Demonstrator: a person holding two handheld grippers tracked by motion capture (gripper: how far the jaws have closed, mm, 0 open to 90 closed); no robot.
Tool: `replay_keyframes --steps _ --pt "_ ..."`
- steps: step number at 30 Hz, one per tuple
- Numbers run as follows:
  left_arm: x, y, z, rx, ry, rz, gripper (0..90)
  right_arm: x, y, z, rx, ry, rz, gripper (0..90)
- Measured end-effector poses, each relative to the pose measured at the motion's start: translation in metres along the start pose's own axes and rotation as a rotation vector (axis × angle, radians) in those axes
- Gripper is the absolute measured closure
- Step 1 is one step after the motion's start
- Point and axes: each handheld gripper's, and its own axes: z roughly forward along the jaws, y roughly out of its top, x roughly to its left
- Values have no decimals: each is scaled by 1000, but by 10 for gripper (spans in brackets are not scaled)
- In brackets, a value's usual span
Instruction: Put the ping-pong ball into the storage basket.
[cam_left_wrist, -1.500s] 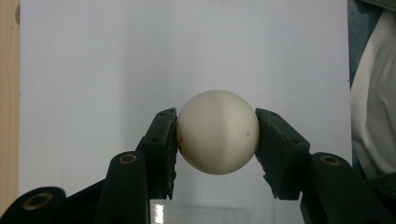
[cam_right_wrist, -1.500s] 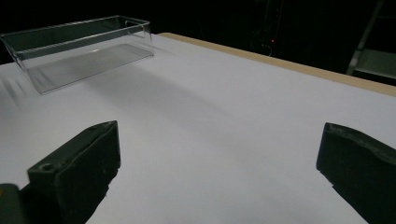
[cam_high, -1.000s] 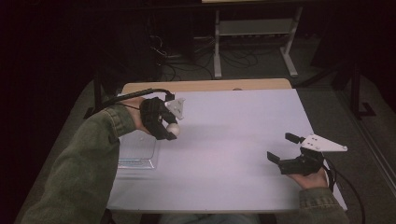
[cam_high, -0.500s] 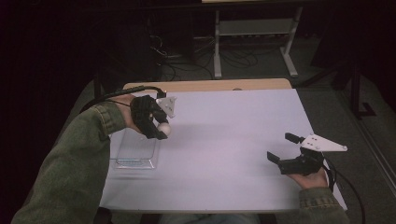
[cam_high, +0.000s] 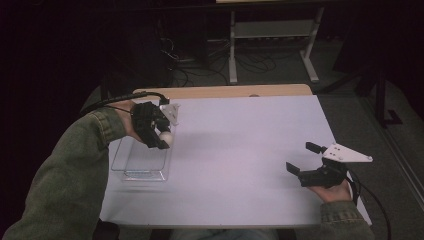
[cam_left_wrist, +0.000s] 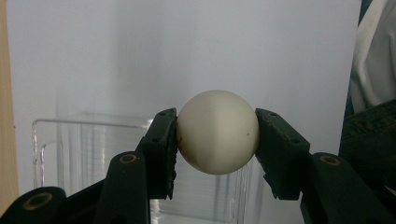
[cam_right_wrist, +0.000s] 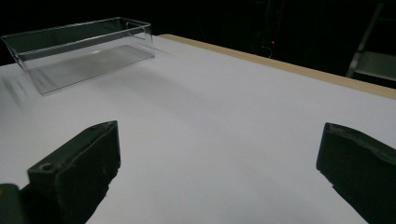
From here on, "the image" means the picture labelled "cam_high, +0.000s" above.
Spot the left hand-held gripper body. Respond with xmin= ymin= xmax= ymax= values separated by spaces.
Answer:
xmin=130 ymin=101 xmax=181 ymax=143

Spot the clear plastic tray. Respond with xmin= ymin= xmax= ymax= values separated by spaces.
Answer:
xmin=110 ymin=105 xmax=177 ymax=183

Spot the white metal stand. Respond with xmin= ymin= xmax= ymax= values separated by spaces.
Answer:
xmin=228 ymin=6 xmax=325 ymax=85

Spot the person's left hand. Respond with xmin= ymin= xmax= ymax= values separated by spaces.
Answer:
xmin=108 ymin=99 xmax=144 ymax=143

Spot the white ball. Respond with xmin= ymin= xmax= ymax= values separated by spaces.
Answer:
xmin=158 ymin=131 xmax=174 ymax=146

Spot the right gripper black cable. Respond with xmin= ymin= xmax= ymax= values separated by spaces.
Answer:
xmin=345 ymin=169 xmax=392 ymax=240

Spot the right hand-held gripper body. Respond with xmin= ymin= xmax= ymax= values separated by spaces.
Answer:
xmin=298 ymin=142 xmax=374 ymax=189

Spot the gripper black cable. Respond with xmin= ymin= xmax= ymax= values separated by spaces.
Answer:
xmin=79 ymin=91 xmax=171 ymax=116
xmin=345 ymin=169 xmax=392 ymax=240

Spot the person's right hand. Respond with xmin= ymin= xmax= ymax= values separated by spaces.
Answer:
xmin=308 ymin=179 xmax=353 ymax=204

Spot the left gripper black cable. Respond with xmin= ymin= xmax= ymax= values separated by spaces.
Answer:
xmin=79 ymin=91 xmax=171 ymax=116

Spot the tangle of floor cables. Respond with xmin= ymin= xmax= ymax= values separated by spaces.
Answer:
xmin=159 ymin=36 xmax=278 ymax=88

